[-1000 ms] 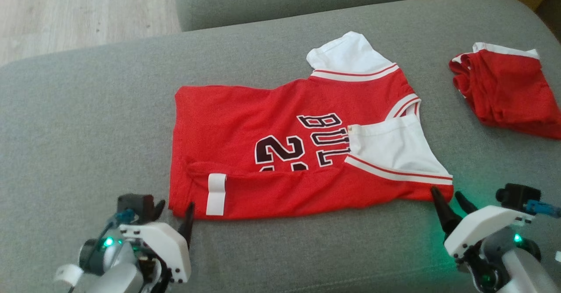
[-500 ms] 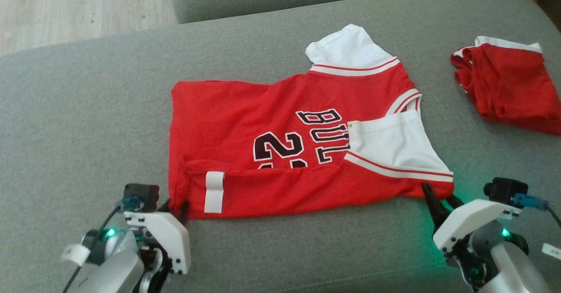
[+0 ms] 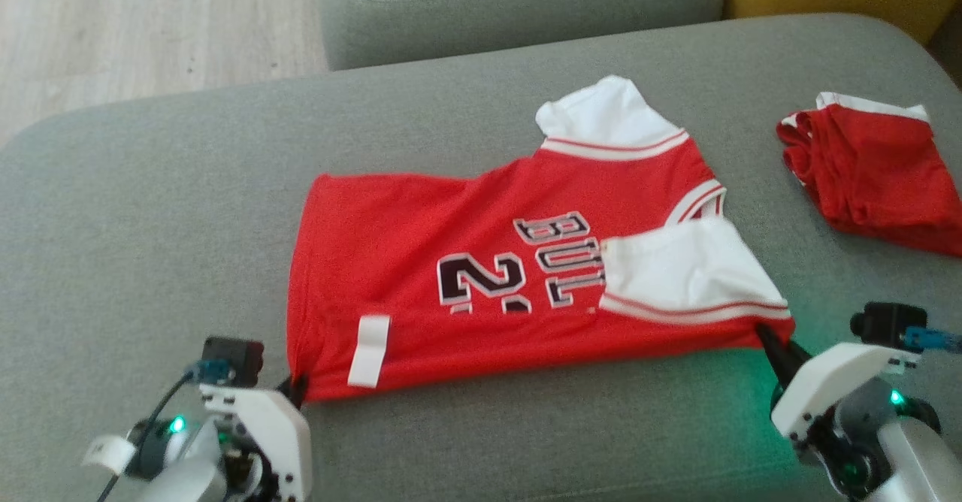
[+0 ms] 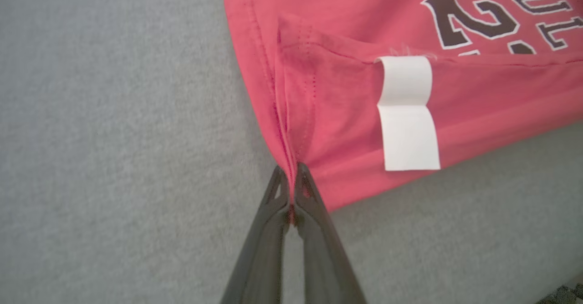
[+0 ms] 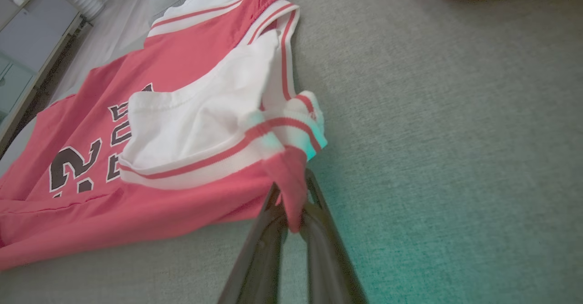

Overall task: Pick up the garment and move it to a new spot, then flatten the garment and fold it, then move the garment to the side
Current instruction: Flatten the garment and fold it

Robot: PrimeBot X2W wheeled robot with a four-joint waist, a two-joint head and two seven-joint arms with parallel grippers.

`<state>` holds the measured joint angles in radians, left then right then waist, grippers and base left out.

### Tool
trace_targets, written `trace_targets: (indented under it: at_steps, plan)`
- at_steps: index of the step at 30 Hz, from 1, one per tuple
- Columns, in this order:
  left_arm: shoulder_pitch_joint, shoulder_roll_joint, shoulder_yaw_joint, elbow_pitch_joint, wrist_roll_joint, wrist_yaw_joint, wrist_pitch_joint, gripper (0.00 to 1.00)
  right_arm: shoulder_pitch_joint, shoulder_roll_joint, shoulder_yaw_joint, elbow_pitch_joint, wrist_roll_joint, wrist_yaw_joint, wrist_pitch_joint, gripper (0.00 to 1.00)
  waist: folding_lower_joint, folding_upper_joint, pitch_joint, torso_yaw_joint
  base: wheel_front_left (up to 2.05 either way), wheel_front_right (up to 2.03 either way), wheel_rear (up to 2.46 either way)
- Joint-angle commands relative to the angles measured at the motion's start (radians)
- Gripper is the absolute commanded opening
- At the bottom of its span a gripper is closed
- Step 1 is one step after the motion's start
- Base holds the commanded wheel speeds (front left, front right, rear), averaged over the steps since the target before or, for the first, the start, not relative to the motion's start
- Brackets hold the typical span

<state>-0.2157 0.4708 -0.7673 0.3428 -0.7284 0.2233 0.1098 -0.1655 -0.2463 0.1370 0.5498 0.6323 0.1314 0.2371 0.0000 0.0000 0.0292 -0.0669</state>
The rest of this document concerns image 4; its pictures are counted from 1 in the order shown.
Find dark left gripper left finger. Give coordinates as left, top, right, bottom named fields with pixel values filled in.
left=220, top=165, right=291, bottom=304

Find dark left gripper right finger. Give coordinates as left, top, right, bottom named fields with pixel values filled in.
left=293, top=162, right=368, bottom=304

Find red basketball jersey white sleeves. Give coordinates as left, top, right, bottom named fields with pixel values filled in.
left=222, top=0, right=583, bottom=214

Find grey sofa seat cushion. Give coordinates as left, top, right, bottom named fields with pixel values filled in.
left=0, top=0, right=583, bottom=304

